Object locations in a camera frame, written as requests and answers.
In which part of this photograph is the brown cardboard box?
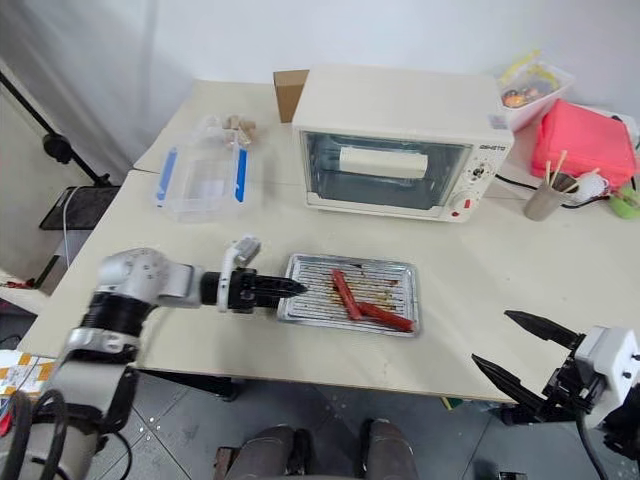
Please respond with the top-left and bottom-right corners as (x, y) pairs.
(272, 69), (310, 125)

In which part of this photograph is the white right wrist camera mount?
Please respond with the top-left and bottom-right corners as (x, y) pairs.
(573, 325), (640, 407)

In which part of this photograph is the dark brown rounded shape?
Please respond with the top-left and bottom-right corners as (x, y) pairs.
(238, 423), (302, 480)
(358, 417), (418, 480)

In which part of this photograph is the glass oven door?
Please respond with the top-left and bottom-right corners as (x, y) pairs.
(298, 128), (474, 212)

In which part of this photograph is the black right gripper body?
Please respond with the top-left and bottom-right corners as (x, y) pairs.
(537, 343), (609, 422)

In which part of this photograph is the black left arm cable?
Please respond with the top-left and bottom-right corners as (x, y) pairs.
(0, 388), (70, 480)

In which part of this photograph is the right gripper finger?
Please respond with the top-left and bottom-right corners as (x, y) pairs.
(503, 309), (585, 352)
(470, 352), (550, 415)

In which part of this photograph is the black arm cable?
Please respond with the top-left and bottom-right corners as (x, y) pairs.
(573, 408), (614, 480)
(0, 388), (70, 480)

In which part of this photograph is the green plastic object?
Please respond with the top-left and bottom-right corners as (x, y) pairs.
(607, 185), (640, 220)

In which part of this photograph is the black stand base plate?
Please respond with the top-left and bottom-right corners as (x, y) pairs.
(38, 185), (122, 232)

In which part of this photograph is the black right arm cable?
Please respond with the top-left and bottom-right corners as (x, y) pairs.
(573, 408), (614, 480)

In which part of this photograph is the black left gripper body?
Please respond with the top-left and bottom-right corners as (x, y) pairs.
(227, 268), (265, 316)

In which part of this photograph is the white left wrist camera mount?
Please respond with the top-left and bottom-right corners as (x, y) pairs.
(217, 234), (263, 314)

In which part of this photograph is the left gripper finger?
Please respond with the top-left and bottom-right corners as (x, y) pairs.
(255, 274), (304, 291)
(255, 286), (309, 303)

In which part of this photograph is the clear container with blue clips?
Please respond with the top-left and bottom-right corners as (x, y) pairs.
(151, 143), (250, 225)

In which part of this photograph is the silver metal baking tray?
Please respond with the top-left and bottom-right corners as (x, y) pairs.
(276, 252), (420, 339)

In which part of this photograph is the thin white cable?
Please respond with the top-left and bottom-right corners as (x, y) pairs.
(60, 189), (76, 271)

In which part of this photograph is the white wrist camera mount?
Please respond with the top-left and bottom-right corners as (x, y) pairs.
(573, 325), (640, 407)
(217, 234), (263, 314)

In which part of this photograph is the long red sausage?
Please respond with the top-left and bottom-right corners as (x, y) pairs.
(330, 268), (363, 320)
(357, 301), (416, 333)

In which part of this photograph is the white crumpled object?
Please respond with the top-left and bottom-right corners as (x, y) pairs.
(573, 168), (610, 203)

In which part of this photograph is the white bin of small items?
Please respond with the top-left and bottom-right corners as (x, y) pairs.
(493, 48), (577, 133)

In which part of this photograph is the cream toaster oven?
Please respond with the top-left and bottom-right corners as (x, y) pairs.
(291, 63), (516, 225)

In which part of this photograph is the black stand pole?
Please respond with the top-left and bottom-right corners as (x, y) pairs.
(0, 69), (112, 188)

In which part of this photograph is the red plastic box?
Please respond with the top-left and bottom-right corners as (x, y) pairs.
(529, 98), (638, 180)

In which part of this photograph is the black oven power cable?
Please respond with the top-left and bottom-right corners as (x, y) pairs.
(493, 171), (537, 193)

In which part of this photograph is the printed cardboard carton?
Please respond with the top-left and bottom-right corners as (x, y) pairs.
(0, 349), (57, 401)

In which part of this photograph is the grey cup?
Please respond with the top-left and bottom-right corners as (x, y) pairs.
(523, 172), (577, 223)

